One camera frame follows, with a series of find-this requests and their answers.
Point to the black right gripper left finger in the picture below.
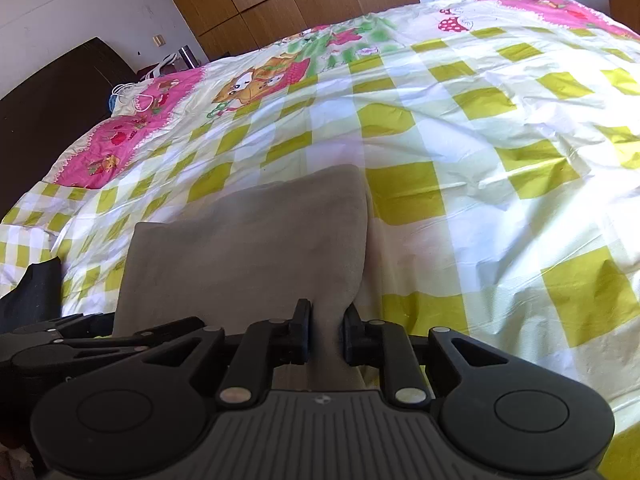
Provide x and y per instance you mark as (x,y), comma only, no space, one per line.
(265,346)

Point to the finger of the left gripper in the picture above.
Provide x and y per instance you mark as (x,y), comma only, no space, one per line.
(75,326)
(44,350)

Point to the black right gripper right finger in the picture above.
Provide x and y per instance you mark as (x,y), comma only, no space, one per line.
(386,347)

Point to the grey pants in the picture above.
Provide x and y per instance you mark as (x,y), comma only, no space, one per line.
(250,256)

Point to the black folded cloth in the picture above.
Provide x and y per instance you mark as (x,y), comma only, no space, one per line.
(35,299)

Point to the dark wooden headboard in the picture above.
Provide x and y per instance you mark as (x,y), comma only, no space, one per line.
(53,108)

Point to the checkered cartoon bed sheet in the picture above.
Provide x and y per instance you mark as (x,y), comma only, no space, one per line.
(499,140)

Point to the metal cup on nightstand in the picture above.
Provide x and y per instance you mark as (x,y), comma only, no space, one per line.
(189,58)

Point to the wooden furniture at right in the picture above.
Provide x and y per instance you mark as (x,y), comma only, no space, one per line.
(626,12)

